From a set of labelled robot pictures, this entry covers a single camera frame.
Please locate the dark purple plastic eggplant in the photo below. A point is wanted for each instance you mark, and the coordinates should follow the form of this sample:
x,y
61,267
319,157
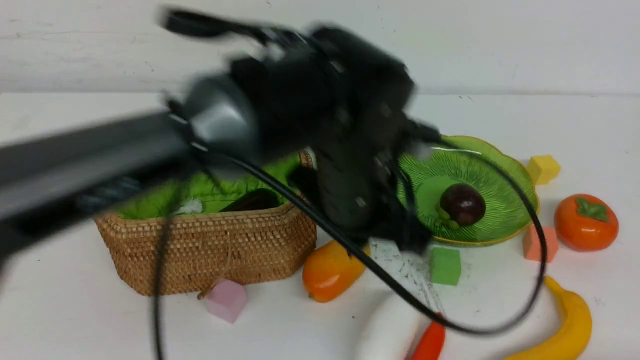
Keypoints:
x,y
257,199

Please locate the pink foam cube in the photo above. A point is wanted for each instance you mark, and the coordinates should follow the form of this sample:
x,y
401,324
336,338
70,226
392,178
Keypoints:
x,y
226,300

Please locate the woven basket green lining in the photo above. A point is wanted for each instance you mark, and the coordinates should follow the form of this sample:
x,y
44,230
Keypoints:
x,y
206,243

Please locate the orange foam cube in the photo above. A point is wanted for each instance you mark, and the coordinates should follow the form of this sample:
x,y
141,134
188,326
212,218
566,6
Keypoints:
x,y
531,246

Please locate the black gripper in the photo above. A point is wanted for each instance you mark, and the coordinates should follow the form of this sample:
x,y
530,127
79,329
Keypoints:
x,y
358,173

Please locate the dark purple plastic mangosteen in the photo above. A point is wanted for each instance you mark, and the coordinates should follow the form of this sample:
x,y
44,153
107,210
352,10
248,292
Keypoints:
x,y
460,205

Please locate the yellow plastic banana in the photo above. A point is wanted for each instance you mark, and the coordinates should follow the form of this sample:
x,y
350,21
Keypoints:
x,y
574,334

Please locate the yellow foam cube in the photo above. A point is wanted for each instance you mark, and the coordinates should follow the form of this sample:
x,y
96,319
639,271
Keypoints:
x,y
542,169

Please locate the orange plastic persimmon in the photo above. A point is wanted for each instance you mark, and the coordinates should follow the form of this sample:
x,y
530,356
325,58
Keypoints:
x,y
585,223

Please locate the orange yellow plastic mango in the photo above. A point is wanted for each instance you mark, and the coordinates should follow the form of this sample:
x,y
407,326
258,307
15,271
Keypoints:
x,y
330,271

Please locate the white plastic radish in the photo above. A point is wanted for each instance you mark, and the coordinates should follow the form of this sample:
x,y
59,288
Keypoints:
x,y
390,331

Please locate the green ribbed glass plate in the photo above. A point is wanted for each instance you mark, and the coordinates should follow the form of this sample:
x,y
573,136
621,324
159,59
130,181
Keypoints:
x,y
505,215

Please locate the green foam cube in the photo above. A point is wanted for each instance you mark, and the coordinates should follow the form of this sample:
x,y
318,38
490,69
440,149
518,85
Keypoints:
x,y
445,266

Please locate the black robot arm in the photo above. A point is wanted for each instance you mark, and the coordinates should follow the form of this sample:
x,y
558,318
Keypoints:
x,y
321,124

